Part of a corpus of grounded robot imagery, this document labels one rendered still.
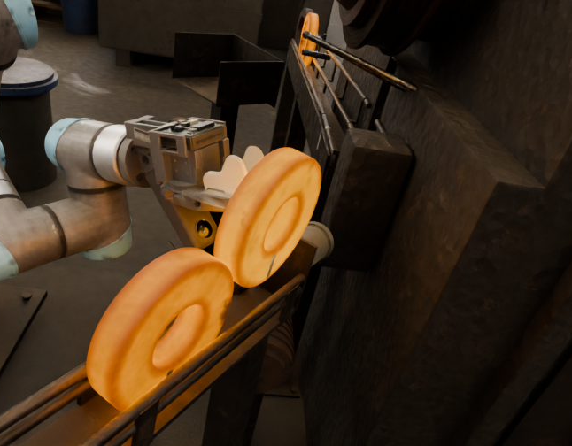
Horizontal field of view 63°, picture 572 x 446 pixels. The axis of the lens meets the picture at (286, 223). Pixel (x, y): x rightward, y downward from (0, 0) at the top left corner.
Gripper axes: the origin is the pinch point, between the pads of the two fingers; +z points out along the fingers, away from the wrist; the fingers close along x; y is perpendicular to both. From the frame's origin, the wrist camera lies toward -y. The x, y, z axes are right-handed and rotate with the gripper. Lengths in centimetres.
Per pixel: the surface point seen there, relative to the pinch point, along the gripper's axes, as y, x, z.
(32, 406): -8.3, -26.3, -5.8
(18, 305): -56, 12, -96
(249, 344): -17.4, -3.7, -2.0
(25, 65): 0, 61, -148
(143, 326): -3.1, -19.1, 0.0
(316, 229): -10.7, 15.2, -3.3
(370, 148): -1.0, 25.9, 0.1
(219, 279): -4.1, -9.7, -0.1
